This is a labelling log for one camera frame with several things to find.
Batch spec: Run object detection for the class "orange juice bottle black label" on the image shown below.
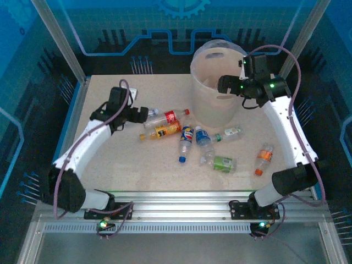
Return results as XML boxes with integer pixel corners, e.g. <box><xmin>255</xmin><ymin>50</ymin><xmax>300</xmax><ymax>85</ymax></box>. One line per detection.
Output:
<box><xmin>139</xmin><ymin>120</ymin><xmax>183</xmax><ymax>141</ymax></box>

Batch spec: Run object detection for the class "red label cola bottle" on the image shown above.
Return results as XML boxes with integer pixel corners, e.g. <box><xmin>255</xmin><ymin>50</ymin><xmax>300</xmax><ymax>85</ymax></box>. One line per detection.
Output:
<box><xmin>142</xmin><ymin>108</ymin><xmax>191</xmax><ymax>129</ymax></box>

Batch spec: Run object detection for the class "beige plastic bin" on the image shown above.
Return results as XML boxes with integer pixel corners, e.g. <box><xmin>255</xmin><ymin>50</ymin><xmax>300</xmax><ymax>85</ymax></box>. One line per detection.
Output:
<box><xmin>190</xmin><ymin>38</ymin><xmax>250</xmax><ymax>129</ymax></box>

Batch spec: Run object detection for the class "green cap bottle white label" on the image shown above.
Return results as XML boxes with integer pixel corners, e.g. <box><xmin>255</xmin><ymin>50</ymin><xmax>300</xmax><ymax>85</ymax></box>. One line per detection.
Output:
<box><xmin>210</xmin><ymin>125</ymin><xmax>244</xmax><ymax>144</ymax></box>

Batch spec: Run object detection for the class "blue pepsi bottle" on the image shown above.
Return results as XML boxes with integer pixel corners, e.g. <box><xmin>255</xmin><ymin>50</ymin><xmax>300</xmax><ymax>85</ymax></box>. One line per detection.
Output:
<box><xmin>178</xmin><ymin>125</ymin><xmax>195</xmax><ymax>163</ymax></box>

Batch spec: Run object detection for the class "orange label bottle orange cap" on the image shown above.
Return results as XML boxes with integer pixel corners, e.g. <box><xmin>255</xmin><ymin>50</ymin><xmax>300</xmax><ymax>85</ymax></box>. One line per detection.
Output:
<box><xmin>254</xmin><ymin>142</ymin><xmax>275</xmax><ymax>177</ymax></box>

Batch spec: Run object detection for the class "blue label water bottle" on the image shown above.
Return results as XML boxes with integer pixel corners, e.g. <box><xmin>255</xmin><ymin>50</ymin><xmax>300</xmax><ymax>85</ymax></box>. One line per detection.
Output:
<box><xmin>194</xmin><ymin>125</ymin><xmax>217</xmax><ymax>166</ymax></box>

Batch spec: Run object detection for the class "green label clear bottle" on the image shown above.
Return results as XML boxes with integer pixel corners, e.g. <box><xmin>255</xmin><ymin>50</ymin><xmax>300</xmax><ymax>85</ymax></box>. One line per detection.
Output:
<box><xmin>205</xmin><ymin>155</ymin><xmax>238</xmax><ymax>174</ymax></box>

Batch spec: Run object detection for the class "black connector with green light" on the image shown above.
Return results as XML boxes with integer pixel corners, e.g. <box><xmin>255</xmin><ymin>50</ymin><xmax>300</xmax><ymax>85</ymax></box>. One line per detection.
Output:
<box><xmin>96</xmin><ymin>218</ymin><xmax>116</xmax><ymax>233</ymax></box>
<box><xmin>249</xmin><ymin>219</ymin><xmax>273</xmax><ymax>238</ymax></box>

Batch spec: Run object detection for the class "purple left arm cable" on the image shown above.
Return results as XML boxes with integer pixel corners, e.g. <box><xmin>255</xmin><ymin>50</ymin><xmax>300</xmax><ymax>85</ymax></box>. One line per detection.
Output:
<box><xmin>53</xmin><ymin>79</ymin><xmax>135</xmax><ymax>240</ymax></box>

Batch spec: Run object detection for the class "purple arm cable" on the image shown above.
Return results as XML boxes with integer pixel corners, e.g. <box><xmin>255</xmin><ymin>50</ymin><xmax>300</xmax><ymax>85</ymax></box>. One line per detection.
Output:
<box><xmin>53</xmin><ymin>79</ymin><xmax>135</xmax><ymax>240</ymax></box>
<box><xmin>243</xmin><ymin>45</ymin><xmax>328</xmax><ymax>240</ymax></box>

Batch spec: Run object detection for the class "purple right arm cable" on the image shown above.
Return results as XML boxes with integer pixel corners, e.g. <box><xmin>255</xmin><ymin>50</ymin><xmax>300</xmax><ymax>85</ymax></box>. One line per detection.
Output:
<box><xmin>243</xmin><ymin>45</ymin><xmax>328</xmax><ymax>240</ymax></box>

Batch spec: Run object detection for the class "aluminium right frame post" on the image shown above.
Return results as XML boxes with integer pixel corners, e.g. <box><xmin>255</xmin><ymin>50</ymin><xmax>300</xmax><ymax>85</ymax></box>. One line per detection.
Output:
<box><xmin>277</xmin><ymin>0</ymin><xmax>327</xmax><ymax>83</ymax></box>

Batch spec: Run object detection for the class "aluminium frame post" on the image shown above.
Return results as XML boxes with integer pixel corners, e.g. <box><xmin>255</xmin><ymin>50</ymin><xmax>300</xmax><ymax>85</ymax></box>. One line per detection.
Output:
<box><xmin>277</xmin><ymin>0</ymin><xmax>327</xmax><ymax>83</ymax></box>
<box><xmin>30</xmin><ymin>0</ymin><xmax>90</xmax><ymax>85</ymax></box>

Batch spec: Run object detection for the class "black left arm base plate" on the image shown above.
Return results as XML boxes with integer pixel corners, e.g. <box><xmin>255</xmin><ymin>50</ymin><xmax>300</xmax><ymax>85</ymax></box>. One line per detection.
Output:
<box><xmin>84</xmin><ymin>202</ymin><xmax>135</xmax><ymax>221</ymax></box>

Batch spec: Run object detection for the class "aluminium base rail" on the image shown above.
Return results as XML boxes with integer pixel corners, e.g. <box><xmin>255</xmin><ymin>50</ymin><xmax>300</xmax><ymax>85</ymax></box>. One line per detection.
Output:
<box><xmin>73</xmin><ymin>191</ymin><xmax>331</xmax><ymax>224</ymax></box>

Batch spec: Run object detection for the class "aluminium left frame post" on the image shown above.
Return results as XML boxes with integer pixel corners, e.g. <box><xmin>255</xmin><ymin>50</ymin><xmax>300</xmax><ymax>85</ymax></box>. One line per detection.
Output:
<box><xmin>30</xmin><ymin>0</ymin><xmax>90</xmax><ymax>85</ymax></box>

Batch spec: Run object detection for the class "grey slotted cable duct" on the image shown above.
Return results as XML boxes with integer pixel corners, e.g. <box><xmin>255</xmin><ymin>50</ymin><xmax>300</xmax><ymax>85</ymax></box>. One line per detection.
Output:
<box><xmin>42</xmin><ymin>223</ymin><xmax>255</xmax><ymax>234</ymax></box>

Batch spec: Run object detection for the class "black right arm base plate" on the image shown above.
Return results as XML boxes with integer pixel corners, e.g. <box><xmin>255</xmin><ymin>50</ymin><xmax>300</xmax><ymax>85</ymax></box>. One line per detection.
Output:
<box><xmin>229</xmin><ymin>200</ymin><xmax>281</xmax><ymax>221</ymax></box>

